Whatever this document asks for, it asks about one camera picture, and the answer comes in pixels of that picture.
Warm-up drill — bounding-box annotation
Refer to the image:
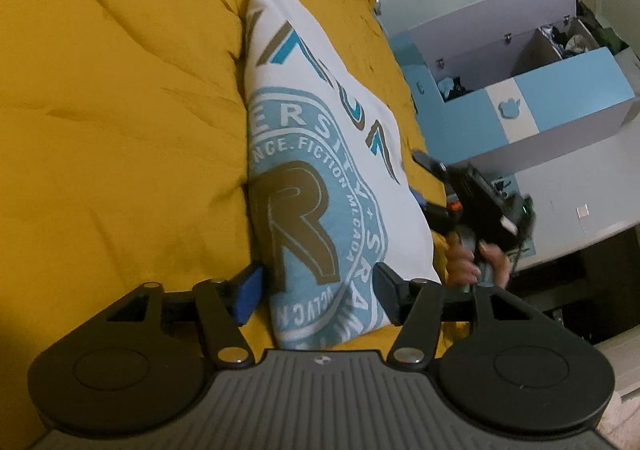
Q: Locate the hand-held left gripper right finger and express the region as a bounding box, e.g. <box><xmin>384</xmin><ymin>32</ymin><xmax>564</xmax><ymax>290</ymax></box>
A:
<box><xmin>372</xmin><ymin>261</ymin><xmax>543</xmax><ymax>365</ymax></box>

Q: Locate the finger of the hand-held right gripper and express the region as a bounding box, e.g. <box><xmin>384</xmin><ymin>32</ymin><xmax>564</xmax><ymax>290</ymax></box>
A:
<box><xmin>406</xmin><ymin>185</ymin><xmax>462</xmax><ymax>234</ymax></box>
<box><xmin>411</xmin><ymin>150</ymin><xmax>449</xmax><ymax>182</ymax></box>

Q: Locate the person's right hand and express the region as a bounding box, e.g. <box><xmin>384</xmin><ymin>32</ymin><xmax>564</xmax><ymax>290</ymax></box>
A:
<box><xmin>444</xmin><ymin>230</ymin><xmax>512</xmax><ymax>290</ymax></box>

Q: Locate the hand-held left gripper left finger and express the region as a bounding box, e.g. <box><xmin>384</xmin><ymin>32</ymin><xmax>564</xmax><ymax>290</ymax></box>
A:
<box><xmin>107</xmin><ymin>263</ymin><xmax>264</xmax><ymax>365</ymax></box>

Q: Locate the white printed t-shirt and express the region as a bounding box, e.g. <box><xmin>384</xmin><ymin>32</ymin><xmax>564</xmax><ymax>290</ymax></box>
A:
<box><xmin>241</xmin><ymin>0</ymin><xmax>443</xmax><ymax>351</ymax></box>

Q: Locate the black cabinet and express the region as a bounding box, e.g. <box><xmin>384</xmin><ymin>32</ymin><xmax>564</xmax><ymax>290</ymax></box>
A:
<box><xmin>510</xmin><ymin>225</ymin><xmax>640</xmax><ymax>346</ymax></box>

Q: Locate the white blue wardrobe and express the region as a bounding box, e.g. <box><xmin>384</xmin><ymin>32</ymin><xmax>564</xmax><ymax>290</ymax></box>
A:
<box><xmin>387</xmin><ymin>0</ymin><xmax>640</xmax><ymax>271</ymax></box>

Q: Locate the yellow blanket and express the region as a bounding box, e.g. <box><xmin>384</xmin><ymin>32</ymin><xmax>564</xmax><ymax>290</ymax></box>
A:
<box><xmin>0</xmin><ymin>0</ymin><xmax>473</xmax><ymax>431</ymax></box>

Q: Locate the dark green clothes pile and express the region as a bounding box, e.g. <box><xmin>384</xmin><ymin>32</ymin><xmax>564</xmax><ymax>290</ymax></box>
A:
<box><xmin>537</xmin><ymin>0</ymin><xmax>631</xmax><ymax>64</ymax></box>

